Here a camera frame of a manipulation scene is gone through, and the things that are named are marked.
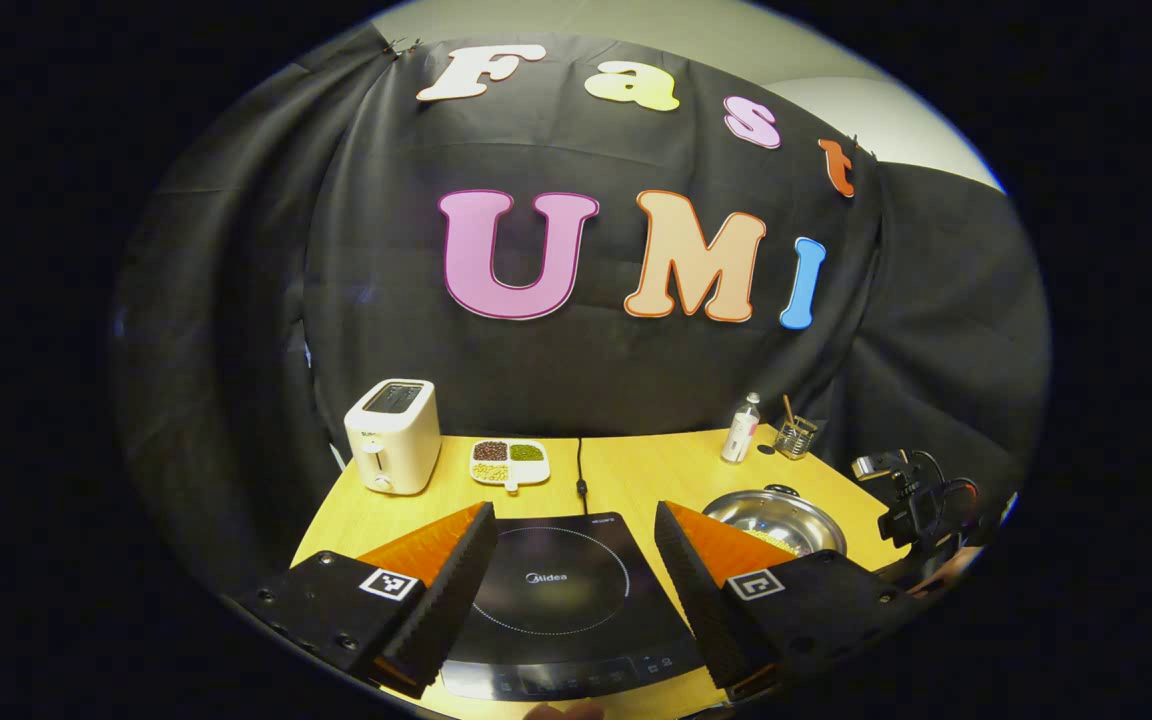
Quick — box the white toaster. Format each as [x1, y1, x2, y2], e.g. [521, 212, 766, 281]
[344, 378, 442, 496]

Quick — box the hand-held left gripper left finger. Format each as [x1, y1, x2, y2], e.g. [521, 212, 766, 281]
[234, 500, 499, 701]

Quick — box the yellow soybeans pile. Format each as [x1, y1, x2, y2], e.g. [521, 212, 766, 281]
[741, 530, 805, 559]

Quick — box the small glass jar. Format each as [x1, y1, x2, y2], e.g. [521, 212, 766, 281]
[774, 415, 819, 461]

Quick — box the black induction cooktop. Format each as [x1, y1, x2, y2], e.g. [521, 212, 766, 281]
[441, 512, 703, 701]

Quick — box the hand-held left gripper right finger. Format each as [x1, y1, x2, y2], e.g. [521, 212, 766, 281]
[652, 500, 925, 703]

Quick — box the small white bottle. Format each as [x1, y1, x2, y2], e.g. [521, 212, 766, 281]
[721, 392, 763, 464]

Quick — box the white divided dish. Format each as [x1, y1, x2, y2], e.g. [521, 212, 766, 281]
[468, 438, 551, 493]

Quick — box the stainless steel pot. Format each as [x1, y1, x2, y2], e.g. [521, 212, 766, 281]
[703, 484, 849, 561]

